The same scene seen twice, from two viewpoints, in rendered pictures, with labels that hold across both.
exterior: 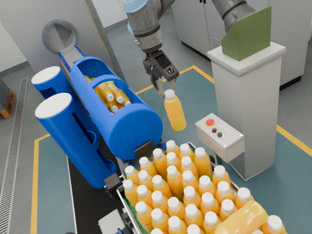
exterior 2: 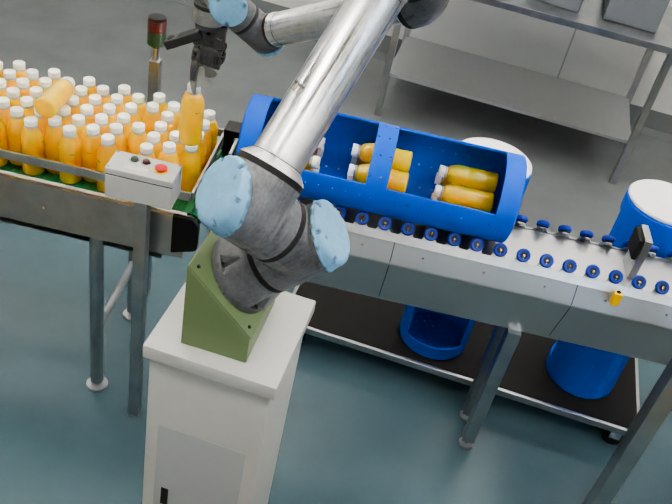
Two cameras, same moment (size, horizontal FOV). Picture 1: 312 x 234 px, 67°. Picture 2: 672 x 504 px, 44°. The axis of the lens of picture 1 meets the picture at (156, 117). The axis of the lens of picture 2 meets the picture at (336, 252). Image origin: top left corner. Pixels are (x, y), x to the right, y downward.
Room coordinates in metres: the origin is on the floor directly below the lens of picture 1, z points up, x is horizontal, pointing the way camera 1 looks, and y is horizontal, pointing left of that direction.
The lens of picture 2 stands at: (1.84, -1.94, 2.48)
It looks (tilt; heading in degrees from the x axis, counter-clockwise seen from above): 38 degrees down; 107
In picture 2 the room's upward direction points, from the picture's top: 13 degrees clockwise
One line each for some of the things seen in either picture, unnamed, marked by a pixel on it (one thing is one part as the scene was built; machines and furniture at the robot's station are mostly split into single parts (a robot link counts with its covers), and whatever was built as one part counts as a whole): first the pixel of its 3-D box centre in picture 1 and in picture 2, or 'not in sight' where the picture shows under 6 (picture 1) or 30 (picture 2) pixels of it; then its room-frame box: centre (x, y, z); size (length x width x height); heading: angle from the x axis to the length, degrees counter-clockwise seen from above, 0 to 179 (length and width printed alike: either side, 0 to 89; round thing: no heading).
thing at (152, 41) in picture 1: (148, 38); (209, 14); (0.78, -0.07, 1.54); 0.10 x 0.09 x 0.05; 107
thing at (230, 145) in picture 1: (218, 136); (143, 179); (0.70, -0.23, 1.05); 0.20 x 0.10 x 0.10; 16
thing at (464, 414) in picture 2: not in sight; (488, 363); (1.80, 0.47, 0.31); 0.06 x 0.06 x 0.63; 16
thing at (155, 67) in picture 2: not in sight; (149, 187); (0.35, 0.34, 0.55); 0.04 x 0.04 x 1.10; 16
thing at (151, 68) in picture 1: (155, 59); (209, 43); (0.79, -0.07, 1.46); 0.09 x 0.08 x 0.12; 17
